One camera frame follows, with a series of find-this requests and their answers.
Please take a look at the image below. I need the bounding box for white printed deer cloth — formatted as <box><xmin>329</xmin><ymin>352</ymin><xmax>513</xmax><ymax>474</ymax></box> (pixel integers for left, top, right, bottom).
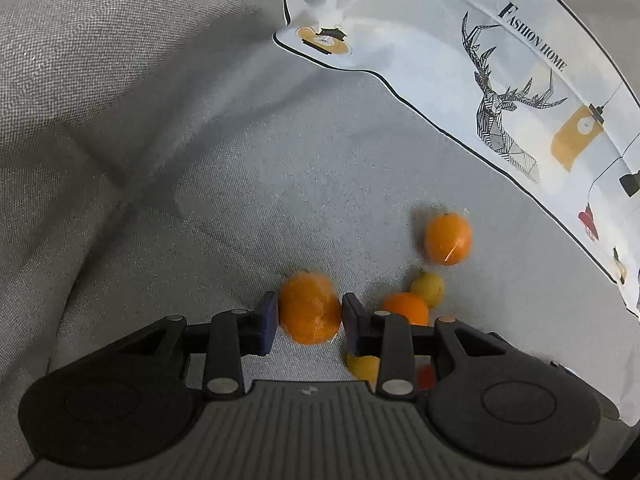
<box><xmin>272</xmin><ymin>0</ymin><xmax>640</xmax><ymax>318</ymax></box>

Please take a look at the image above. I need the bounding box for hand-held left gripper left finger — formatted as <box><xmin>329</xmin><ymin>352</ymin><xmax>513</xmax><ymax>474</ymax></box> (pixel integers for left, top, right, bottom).
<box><xmin>107</xmin><ymin>291</ymin><xmax>279</xmax><ymax>401</ymax></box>

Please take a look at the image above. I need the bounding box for orange mandarin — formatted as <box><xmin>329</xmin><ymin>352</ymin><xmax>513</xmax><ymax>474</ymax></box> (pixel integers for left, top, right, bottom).
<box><xmin>424</xmin><ymin>212</ymin><xmax>474</xmax><ymax>267</ymax></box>
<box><xmin>382</xmin><ymin>291</ymin><xmax>431</xmax><ymax>327</ymax></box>
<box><xmin>278</xmin><ymin>269</ymin><xmax>343</xmax><ymax>346</ymax></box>

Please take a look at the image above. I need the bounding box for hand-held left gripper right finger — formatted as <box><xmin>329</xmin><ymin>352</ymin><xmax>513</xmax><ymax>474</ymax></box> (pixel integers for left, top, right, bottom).
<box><xmin>342</xmin><ymin>292</ymin><xmax>516</xmax><ymax>397</ymax></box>

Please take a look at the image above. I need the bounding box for small yellow fruit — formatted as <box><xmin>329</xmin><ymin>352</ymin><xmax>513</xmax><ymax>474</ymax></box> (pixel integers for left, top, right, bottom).
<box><xmin>410</xmin><ymin>270</ymin><xmax>446</xmax><ymax>309</ymax></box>
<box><xmin>346</xmin><ymin>353</ymin><xmax>382</xmax><ymax>383</ymax></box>

